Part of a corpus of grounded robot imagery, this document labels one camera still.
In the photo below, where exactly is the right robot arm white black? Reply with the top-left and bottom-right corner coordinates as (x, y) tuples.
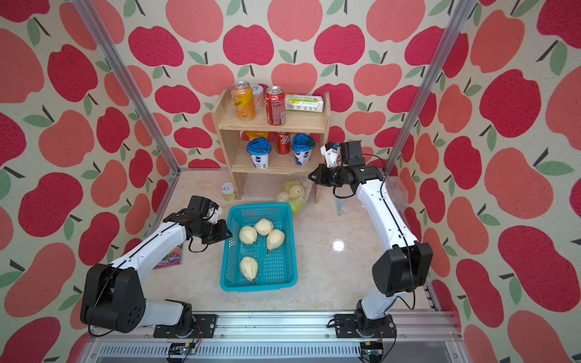
(309, 141), (433, 337)

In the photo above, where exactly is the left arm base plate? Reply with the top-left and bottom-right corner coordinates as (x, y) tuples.
(153, 312), (217, 340)

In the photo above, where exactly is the red cola can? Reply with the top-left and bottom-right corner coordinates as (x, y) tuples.
(265, 86), (286, 126)

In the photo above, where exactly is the yellow cup lower shelf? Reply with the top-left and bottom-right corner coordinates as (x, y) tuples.
(245, 131), (269, 141)

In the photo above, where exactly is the pink can behind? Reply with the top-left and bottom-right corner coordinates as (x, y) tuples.
(251, 84), (266, 111)

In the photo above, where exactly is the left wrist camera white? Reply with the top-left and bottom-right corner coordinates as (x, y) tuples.
(207, 203), (222, 224)

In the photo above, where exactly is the teal plastic basket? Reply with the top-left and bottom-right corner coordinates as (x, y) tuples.
(220, 203), (298, 292)

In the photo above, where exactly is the orange soda can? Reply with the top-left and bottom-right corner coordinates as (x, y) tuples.
(231, 81), (256, 120)

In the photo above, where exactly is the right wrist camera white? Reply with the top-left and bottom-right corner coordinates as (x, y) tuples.
(321, 142), (341, 168)

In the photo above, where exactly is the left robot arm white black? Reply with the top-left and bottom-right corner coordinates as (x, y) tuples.
(80, 196), (232, 338)

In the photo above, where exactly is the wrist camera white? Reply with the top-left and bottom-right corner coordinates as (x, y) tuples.
(321, 142), (341, 168)
(207, 203), (222, 224)

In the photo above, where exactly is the purple candy packet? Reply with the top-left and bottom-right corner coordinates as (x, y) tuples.
(154, 245), (182, 269)

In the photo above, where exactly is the pale pear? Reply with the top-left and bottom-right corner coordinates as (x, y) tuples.
(239, 257), (259, 281)
(254, 219), (275, 236)
(238, 225), (258, 245)
(288, 185), (306, 199)
(267, 229), (285, 252)
(276, 191), (290, 203)

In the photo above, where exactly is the blue-lid yogurt cup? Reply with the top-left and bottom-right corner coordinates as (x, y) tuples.
(247, 137), (272, 169)
(291, 133), (316, 166)

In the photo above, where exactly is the right blue-lid yogurt cup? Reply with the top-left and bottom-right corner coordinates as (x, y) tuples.
(291, 133), (316, 166)

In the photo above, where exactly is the clear zip-top bag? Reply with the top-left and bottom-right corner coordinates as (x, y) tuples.
(335, 174), (409, 216)
(275, 179), (316, 214)

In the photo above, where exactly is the small red can lower shelf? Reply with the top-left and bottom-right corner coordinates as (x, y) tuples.
(276, 132), (291, 155)

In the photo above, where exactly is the white green box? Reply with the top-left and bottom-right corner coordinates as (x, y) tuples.
(285, 94), (324, 113)

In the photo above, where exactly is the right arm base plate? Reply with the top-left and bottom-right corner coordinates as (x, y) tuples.
(328, 312), (396, 340)

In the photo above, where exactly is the wooden two-tier shelf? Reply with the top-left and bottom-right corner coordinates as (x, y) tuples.
(211, 88), (332, 203)

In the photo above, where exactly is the left blue-lid yogurt cup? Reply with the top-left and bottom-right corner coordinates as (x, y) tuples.
(247, 137), (272, 169)

